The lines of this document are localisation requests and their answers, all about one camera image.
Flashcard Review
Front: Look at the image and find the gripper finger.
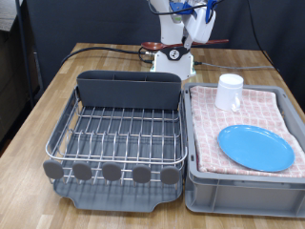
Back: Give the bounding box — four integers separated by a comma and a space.
181, 34, 194, 52

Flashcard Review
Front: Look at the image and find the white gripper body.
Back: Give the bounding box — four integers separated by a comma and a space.
183, 7, 217, 44

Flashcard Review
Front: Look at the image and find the brown wooden spoon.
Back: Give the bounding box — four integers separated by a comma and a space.
140, 38, 230, 52

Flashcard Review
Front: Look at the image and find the white mug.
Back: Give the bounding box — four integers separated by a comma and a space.
213, 73, 245, 113

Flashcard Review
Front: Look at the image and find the blue plate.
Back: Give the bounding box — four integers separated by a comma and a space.
217, 124, 295, 173

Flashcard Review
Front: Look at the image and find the dark grey cutlery holder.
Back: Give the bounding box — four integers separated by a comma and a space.
75, 70, 182, 111

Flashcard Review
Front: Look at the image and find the pink checked towel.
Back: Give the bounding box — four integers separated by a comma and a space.
189, 85, 305, 178

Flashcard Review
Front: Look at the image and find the dark partition panel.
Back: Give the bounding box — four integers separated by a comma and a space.
25, 0, 305, 113

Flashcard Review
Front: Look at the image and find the grey plastic crate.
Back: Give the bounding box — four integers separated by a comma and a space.
182, 82, 305, 219

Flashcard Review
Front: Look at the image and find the dark metal pole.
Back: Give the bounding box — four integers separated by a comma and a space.
14, 0, 36, 109

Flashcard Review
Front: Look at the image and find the grey plastic drain tray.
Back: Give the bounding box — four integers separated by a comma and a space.
51, 87, 185, 214

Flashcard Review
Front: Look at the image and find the blue cable clip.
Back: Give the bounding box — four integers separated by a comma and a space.
205, 0, 219, 24

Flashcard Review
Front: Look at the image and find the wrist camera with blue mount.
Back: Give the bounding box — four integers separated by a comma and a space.
169, 0, 195, 25

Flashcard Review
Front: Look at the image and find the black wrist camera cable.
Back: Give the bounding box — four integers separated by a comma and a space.
147, 0, 223, 16

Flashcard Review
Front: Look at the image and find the grey cable on table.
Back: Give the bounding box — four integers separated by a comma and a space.
193, 61, 277, 72

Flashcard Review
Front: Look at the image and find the black cable on table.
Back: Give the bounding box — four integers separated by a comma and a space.
60, 43, 160, 68

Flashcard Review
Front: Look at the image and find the steel wire dish rack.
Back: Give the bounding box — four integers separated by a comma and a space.
42, 85, 189, 186

